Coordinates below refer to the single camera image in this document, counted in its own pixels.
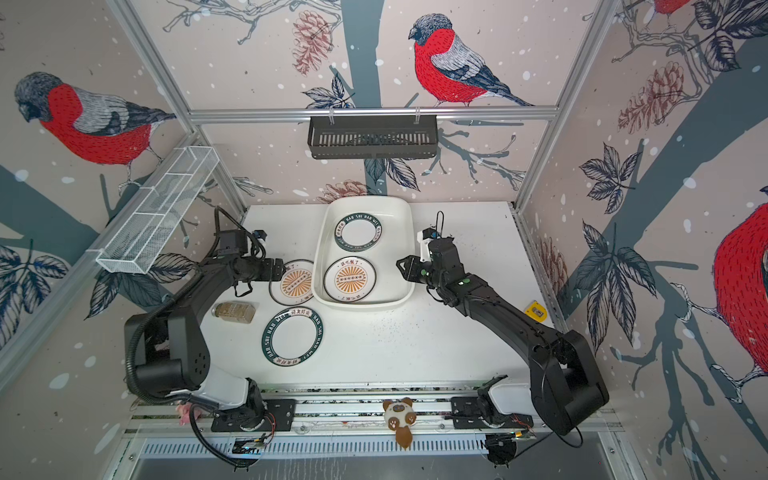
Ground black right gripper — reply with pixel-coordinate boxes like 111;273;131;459
397;253;449;290

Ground orange sunburst plate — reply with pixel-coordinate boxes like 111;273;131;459
322;256;377;303
269;259;314;307

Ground green hao shi plate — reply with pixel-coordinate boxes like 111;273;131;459
333;212;383;252
261;307;324;367

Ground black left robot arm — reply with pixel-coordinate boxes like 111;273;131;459
124;228;285;424

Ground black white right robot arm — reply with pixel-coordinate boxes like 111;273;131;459
395;252;610;436

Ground white plastic bin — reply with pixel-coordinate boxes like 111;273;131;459
312;196;416;312

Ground yellow tape measure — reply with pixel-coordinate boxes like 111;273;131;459
524;301;548;323

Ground brown plush toy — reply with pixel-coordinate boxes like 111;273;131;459
383;397;417;450

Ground pink small toy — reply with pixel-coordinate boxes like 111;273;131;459
175;403;191;426

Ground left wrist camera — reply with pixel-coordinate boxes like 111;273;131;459
250;229;268;242

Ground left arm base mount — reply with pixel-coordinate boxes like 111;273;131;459
211;379;297;433

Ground black wire wall basket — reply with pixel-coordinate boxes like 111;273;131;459
307;115;438;160

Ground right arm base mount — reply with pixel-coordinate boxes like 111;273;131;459
444;375;534;430

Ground aluminium rail base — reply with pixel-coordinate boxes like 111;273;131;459
108;382;624;479

